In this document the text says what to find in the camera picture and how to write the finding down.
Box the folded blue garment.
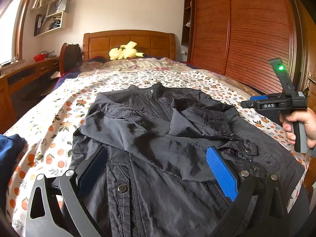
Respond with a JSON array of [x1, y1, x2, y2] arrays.
[[0, 134, 26, 203]]

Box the black backpack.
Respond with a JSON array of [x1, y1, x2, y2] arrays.
[[66, 44, 82, 67]]

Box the person's right hand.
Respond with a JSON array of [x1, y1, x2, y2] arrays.
[[280, 108, 316, 149]]

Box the wooden desk cabinet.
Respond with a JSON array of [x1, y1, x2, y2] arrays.
[[0, 55, 61, 134]]

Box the black jacket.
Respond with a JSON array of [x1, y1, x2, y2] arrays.
[[69, 83, 305, 237]]

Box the white wall shelf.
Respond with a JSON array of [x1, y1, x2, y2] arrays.
[[31, 0, 72, 37]]

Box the wooden bed headboard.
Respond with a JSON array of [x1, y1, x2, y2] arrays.
[[82, 30, 177, 62]]

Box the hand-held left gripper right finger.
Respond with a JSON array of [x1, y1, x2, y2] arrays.
[[205, 146, 292, 237]]

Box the beige floral quilt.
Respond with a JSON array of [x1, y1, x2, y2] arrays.
[[80, 57, 250, 92]]

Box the bed with orange-print sheet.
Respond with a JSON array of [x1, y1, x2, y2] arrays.
[[7, 69, 309, 230]]

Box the wooden chair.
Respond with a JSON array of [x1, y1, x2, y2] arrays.
[[59, 43, 82, 74]]

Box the window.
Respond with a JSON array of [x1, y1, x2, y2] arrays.
[[0, 0, 32, 66]]

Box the navy blue blanket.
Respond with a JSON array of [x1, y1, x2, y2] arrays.
[[55, 70, 82, 89]]

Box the dark file binders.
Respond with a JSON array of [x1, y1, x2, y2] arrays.
[[34, 14, 43, 36]]

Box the wooden louvered wardrobe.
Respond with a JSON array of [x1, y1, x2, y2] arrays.
[[181, 0, 300, 97]]

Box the white paper bag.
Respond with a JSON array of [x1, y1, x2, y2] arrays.
[[47, 0, 68, 15]]

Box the yellow plush toy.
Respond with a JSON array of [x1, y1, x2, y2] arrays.
[[109, 41, 145, 61]]

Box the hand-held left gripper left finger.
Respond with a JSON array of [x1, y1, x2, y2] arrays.
[[25, 146, 109, 237]]

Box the wooden door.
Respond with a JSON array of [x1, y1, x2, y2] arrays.
[[292, 0, 316, 109]]

